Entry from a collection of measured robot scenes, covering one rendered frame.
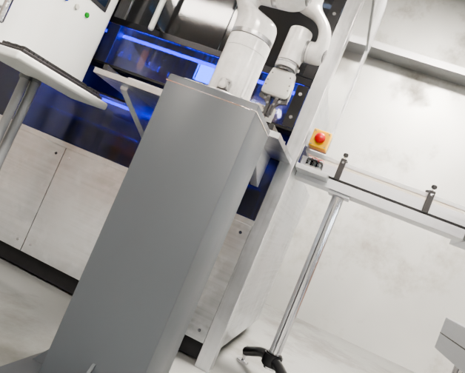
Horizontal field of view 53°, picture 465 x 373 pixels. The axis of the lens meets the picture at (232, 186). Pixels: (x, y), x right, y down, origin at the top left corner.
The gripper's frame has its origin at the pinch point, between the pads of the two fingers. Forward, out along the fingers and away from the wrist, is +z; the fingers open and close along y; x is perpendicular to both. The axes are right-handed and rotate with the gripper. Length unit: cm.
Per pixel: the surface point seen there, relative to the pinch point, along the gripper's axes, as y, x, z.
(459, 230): -78, -33, 11
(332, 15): -3, -23, -51
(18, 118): 97, -4, 36
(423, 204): -63, -33, 6
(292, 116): -4.5, -22.7, -6.8
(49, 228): 75, -23, 75
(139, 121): 48, -6, 19
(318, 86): -9.4, -22.7, -21.8
